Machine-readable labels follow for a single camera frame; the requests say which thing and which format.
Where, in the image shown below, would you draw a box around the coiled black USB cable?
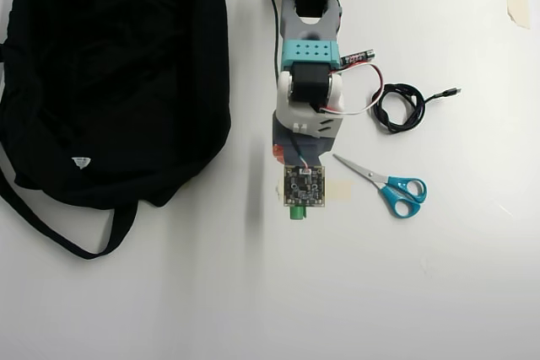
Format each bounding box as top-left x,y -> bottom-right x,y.
370,83 -> 462,135

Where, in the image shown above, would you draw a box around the blue handled scissors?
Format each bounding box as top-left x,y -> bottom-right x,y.
332,153 -> 428,219

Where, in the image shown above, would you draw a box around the wide beige masking tape strip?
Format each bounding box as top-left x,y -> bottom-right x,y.
276,179 -> 354,204

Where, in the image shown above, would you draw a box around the thin black camera cable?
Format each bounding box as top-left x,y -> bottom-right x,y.
264,0 -> 283,79

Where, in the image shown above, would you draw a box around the black AAA battery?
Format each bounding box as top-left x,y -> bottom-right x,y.
342,50 -> 375,67

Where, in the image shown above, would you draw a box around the white red servo cable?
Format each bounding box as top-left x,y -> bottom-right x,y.
320,62 -> 386,117

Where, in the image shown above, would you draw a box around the bare camera circuit board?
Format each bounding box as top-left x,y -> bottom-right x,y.
282,164 -> 327,208

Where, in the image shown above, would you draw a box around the black fabric bag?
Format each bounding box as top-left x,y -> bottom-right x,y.
0,0 -> 233,261

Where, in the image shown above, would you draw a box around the torn beige masking tape strip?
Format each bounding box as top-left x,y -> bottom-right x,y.
505,0 -> 531,30

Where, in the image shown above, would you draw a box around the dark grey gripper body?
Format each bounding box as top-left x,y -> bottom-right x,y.
271,116 -> 339,167

